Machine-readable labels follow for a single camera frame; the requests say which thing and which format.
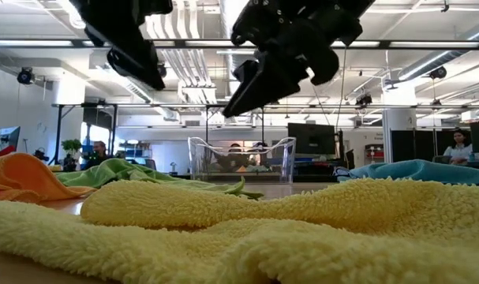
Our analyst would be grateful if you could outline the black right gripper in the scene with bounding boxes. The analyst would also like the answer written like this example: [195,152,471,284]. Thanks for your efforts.
[222,0,376,118]

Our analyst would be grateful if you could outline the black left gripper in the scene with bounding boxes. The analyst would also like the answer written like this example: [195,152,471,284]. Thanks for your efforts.
[69,0,173,91]

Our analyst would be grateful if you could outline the orange microfiber towel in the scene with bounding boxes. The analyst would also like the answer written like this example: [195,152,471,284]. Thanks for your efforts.
[0,152,98,204]

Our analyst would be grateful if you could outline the yellow microfiber towel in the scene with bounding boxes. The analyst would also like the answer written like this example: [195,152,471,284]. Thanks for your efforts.
[0,177,479,284]

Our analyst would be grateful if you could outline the blue microfiber towel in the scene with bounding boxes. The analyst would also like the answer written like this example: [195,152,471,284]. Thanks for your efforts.
[333,159,479,189]

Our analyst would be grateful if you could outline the person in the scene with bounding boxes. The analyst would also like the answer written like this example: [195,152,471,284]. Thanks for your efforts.
[443,129,473,165]
[84,140,114,170]
[249,141,271,169]
[219,143,248,171]

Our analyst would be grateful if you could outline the black monitor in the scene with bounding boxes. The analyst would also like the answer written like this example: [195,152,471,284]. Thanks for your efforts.
[287,122,337,155]

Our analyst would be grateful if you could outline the clear plastic bin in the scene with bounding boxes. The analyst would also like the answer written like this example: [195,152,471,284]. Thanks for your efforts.
[187,136,298,185]

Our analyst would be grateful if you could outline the background potted plant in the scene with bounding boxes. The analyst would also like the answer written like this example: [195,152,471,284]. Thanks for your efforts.
[61,138,83,173]

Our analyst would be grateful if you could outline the black overhead light bar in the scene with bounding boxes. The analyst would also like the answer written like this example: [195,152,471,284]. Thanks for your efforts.
[0,38,479,51]

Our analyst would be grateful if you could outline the red shelf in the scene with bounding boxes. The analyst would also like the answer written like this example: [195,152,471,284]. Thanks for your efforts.
[364,144,384,166]

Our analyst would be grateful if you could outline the silver-backed monitor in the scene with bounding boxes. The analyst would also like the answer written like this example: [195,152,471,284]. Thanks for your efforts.
[0,125,21,155]

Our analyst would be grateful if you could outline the black partition panels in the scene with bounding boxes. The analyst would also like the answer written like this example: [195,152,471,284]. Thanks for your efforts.
[391,129,473,163]

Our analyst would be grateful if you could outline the silver ventilation duct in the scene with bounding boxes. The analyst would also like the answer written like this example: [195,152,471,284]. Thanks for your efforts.
[218,0,264,94]

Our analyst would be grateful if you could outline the black workstation frame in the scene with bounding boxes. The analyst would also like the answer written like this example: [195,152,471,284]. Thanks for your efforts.
[51,102,118,166]

